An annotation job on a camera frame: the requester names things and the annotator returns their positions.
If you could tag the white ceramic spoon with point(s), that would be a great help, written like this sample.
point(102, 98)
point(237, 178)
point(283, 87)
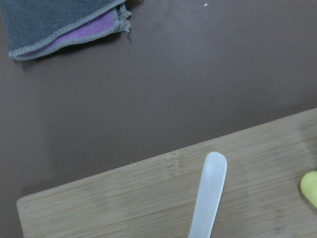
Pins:
point(209, 195)

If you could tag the bamboo cutting board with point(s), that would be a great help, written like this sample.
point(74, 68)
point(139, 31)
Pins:
point(155, 198)

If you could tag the folded grey cloth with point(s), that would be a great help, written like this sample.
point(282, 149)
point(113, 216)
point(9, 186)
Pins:
point(36, 28)

